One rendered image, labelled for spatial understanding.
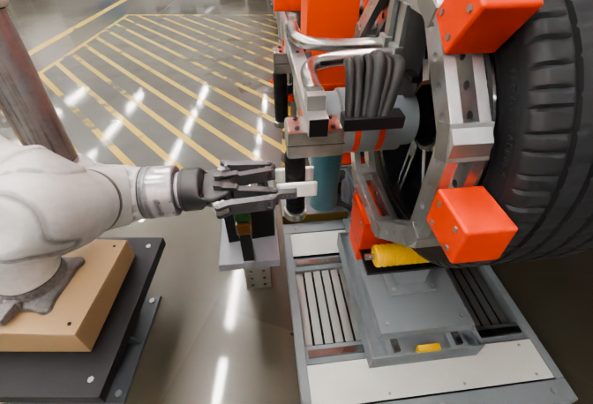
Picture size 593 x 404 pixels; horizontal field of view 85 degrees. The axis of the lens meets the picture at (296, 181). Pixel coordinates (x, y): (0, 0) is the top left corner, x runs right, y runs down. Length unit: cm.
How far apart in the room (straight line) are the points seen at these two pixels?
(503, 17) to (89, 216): 55
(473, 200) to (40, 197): 54
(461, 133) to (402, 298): 78
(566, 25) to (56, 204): 63
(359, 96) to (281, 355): 101
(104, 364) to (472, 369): 109
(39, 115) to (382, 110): 80
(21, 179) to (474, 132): 55
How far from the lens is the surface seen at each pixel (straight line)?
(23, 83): 98
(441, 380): 127
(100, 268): 115
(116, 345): 110
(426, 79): 79
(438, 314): 119
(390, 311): 115
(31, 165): 48
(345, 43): 68
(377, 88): 49
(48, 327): 109
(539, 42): 53
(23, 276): 107
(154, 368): 137
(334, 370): 121
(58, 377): 113
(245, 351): 132
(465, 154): 51
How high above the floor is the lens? 121
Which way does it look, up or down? 41 degrees down
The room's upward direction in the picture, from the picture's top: straight up
